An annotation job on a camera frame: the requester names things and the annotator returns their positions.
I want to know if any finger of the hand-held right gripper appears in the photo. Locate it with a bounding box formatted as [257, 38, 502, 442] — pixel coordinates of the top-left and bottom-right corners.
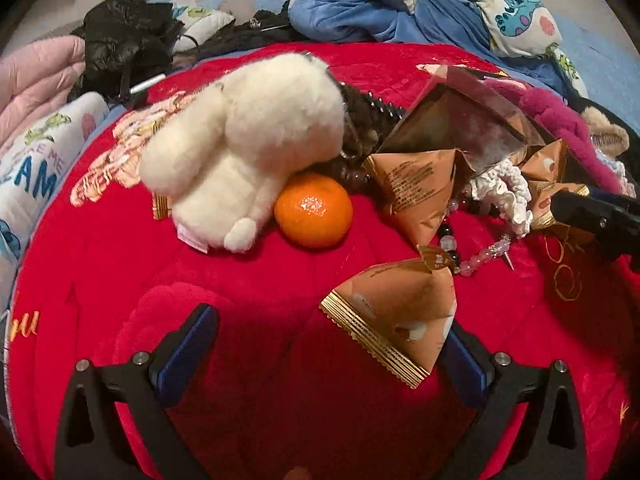
[550, 187, 640, 261]

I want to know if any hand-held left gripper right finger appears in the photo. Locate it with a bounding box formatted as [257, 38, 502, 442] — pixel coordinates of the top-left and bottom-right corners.
[430, 324, 588, 480]

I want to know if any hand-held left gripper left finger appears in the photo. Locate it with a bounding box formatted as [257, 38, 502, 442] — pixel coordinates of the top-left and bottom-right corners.
[52, 304, 219, 480]

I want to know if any magenta fuzzy cloth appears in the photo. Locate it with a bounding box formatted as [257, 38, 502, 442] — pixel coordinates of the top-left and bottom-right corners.
[482, 77, 623, 196]

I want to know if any red printed blanket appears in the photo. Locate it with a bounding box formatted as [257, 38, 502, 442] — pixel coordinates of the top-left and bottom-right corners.
[7, 42, 638, 480]

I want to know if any white crocheted scrunchie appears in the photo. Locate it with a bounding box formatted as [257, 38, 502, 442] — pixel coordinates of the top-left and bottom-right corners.
[465, 157, 533, 238]

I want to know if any clear plastic box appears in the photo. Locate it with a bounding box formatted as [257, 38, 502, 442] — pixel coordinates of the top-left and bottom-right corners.
[377, 65, 546, 176]

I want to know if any orange tangerine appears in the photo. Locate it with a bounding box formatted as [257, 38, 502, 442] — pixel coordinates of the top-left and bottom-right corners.
[274, 172, 355, 250]

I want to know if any blue garment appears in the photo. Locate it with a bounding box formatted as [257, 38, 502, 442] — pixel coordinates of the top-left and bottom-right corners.
[289, 0, 591, 96]

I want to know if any white plush toy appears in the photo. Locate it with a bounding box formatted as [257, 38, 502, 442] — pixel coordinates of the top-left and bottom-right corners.
[139, 52, 347, 253]

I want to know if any large cartoon pillow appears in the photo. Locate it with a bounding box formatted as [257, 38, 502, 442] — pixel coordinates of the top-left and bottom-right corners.
[0, 91, 112, 266]

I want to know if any dark brown hair claw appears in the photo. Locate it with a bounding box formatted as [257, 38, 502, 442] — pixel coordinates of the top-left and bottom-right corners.
[335, 82, 406, 193]

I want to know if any silver metal tube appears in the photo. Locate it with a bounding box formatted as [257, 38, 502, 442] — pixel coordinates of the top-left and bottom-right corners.
[129, 76, 168, 96]

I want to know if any pink padded jacket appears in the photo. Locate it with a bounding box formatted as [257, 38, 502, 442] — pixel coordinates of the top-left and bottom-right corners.
[0, 35, 101, 156]

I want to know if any black lace cloth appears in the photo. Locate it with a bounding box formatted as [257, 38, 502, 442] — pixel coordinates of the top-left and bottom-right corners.
[172, 7, 306, 61]

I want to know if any black plastic bag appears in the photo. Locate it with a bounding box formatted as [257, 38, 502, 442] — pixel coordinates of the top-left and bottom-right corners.
[70, 0, 188, 106]

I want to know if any small cartoon pillow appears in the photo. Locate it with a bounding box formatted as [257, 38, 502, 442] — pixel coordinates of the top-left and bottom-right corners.
[172, 2, 237, 36]

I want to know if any pink and black bead bracelet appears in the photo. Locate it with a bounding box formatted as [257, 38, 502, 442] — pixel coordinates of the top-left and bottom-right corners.
[437, 200, 513, 276]

